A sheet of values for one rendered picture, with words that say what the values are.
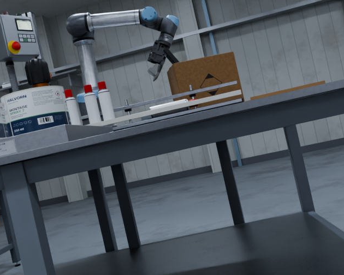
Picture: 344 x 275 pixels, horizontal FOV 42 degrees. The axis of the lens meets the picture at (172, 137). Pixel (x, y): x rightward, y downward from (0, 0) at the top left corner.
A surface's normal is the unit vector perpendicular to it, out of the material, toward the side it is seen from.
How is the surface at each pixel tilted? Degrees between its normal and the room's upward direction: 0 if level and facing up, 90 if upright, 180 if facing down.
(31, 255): 90
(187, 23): 90
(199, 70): 90
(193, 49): 90
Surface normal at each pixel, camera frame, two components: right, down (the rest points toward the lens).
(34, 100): 0.25, -0.05
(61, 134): -0.05, 0.01
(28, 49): 0.77, -0.17
